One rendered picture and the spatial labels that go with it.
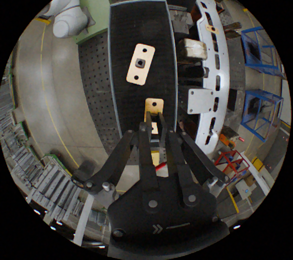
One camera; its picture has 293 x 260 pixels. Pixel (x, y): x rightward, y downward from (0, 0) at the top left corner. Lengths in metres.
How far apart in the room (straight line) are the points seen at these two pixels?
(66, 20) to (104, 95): 0.58
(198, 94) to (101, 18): 0.74
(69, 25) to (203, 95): 0.65
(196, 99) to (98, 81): 0.65
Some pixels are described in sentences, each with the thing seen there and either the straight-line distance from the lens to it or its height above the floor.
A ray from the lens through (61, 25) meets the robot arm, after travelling 0.59.
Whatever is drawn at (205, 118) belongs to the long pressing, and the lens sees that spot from 0.48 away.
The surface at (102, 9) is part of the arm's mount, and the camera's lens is 0.79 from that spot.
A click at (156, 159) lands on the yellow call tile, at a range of 0.30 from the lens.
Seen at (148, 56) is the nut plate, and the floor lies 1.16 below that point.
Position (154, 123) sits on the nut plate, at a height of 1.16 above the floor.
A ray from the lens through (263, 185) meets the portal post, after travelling 4.23.
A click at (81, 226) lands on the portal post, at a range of 3.40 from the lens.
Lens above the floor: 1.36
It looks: 69 degrees down
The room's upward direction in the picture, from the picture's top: 178 degrees counter-clockwise
